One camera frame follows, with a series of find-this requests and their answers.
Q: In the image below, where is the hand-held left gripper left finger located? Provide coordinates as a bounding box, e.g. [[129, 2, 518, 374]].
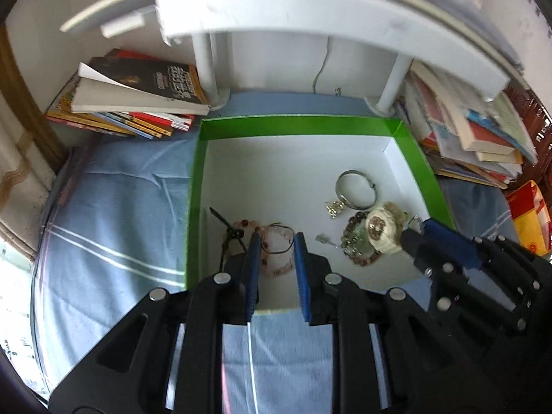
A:
[[48, 230, 263, 414]]

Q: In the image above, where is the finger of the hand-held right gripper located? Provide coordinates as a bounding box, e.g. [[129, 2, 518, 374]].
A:
[[423, 218, 552, 296], [400, 228, 538, 339]]

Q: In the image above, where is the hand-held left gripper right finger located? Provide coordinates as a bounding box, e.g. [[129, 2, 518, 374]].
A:
[[293, 231, 505, 414]]

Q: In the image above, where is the pink bead bracelet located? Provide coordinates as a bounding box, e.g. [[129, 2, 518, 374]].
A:
[[259, 223, 299, 278]]

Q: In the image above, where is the white wristwatch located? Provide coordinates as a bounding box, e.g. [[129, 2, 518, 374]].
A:
[[365, 201, 421, 254]]

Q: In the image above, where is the black cord bead bracelet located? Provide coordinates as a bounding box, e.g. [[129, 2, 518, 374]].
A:
[[209, 207, 249, 273]]

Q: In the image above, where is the green bead bracelet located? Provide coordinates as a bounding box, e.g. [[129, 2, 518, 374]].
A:
[[342, 210, 385, 265]]

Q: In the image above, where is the silver bead charm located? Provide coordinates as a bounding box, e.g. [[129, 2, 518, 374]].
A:
[[323, 199, 345, 220]]

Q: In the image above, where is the silver bangle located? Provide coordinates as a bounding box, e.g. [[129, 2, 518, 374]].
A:
[[335, 170, 380, 210]]

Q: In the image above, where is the green cardboard box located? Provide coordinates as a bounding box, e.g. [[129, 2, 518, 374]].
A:
[[185, 114, 457, 315]]

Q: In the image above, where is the yellow and red bag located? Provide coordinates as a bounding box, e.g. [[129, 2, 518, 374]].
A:
[[504, 178, 552, 256]]

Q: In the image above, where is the large stack of books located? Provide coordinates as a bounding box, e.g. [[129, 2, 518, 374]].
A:
[[394, 59, 540, 190]]

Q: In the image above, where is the blue striped cloth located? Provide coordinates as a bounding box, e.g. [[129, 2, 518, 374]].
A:
[[31, 90, 524, 414]]

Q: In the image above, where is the dark wooden cabinet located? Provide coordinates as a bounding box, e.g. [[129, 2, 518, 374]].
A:
[[502, 81, 552, 124]]

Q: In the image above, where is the small stack of books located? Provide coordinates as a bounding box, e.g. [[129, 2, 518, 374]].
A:
[[45, 47, 213, 140]]

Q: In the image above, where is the white desk shelf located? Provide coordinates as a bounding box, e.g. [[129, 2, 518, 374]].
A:
[[59, 0, 526, 103]]

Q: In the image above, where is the reddish bead string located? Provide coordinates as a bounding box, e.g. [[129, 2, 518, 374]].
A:
[[225, 219, 262, 243]]

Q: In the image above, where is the white shelf post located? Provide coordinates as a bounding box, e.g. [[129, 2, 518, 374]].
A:
[[191, 32, 230, 111], [363, 55, 415, 116]]

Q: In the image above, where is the wooden frame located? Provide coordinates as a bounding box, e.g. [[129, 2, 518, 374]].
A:
[[0, 23, 70, 165]]

